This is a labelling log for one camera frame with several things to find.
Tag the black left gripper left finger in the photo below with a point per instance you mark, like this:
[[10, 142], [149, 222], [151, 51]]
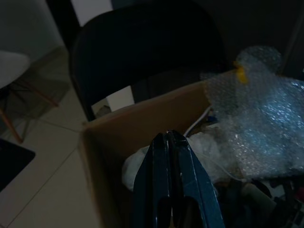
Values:
[[152, 180]]

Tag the clear bubble wrap sheet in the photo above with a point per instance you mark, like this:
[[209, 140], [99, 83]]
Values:
[[261, 118]]

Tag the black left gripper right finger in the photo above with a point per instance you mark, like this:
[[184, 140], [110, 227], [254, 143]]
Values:
[[190, 185]]

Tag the cardboard box with red label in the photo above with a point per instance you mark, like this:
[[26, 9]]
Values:
[[142, 118]]

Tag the black folding chair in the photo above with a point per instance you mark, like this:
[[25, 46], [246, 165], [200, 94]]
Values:
[[142, 47]]

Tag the white plastic bag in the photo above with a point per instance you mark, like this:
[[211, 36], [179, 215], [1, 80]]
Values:
[[209, 148]]

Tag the white chair with wooden legs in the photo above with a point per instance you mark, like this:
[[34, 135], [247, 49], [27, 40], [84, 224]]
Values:
[[12, 64]]

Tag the black floor mat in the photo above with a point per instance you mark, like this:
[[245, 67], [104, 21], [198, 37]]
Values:
[[14, 164]]

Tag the yellow tape piece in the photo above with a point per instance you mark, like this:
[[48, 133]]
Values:
[[242, 74]]

